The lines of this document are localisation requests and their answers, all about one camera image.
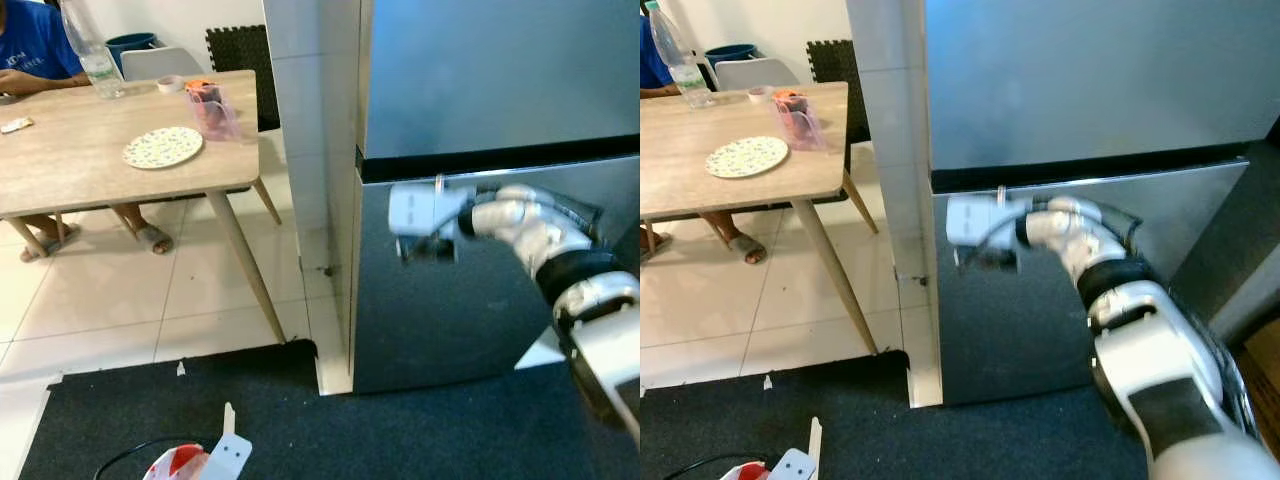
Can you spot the silver fridge door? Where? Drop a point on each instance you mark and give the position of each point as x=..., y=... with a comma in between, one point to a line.
x=450, y=320
x=1010, y=330

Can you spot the red white covered bowl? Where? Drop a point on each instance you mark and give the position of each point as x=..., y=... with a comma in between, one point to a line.
x=745, y=472
x=175, y=465

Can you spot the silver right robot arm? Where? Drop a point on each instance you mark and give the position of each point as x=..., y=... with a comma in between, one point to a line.
x=540, y=235
x=1150, y=350

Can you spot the silver fridge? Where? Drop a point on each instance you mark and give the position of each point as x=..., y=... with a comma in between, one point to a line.
x=1100, y=170
x=480, y=163

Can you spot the silver freezer door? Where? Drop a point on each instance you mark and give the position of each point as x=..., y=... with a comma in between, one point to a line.
x=1080, y=80
x=500, y=70

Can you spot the pink transparent pitcher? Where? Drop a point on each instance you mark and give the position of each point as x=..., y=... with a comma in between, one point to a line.
x=800, y=125
x=215, y=118

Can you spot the black foam tile panel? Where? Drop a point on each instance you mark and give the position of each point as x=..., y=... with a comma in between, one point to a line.
x=240, y=60
x=835, y=65

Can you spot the orange black tool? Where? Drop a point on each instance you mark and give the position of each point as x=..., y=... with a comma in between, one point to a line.
x=790, y=95
x=200, y=85

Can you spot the patterned round plate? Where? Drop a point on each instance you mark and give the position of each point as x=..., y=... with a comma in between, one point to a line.
x=162, y=148
x=747, y=157

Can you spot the light wooden table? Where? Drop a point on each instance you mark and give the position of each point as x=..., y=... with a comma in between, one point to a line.
x=80, y=150
x=690, y=130

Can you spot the beige tape roll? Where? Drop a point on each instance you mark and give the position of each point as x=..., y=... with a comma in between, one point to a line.
x=755, y=95
x=163, y=85

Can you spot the person in blue shirt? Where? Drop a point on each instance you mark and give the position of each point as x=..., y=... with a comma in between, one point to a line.
x=30, y=45
x=652, y=60

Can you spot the grey chair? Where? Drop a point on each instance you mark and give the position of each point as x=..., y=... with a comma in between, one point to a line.
x=755, y=73
x=160, y=63

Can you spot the tall clear water bottle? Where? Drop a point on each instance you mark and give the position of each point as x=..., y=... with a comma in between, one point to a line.
x=683, y=65
x=95, y=60

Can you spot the dark blue plastic bin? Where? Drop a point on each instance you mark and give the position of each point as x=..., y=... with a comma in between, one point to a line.
x=730, y=52
x=130, y=42

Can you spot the small white packet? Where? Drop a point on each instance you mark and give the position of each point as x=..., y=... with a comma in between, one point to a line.
x=15, y=125

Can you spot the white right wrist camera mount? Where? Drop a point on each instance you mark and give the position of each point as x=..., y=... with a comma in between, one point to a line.
x=415, y=210
x=975, y=220

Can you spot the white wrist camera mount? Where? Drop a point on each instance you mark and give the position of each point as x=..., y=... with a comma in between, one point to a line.
x=795, y=468
x=228, y=460
x=415, y=210
x=975, y=220

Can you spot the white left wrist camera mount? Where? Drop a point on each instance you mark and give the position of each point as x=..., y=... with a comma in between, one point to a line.
x=228, y=460
x=795, y=468

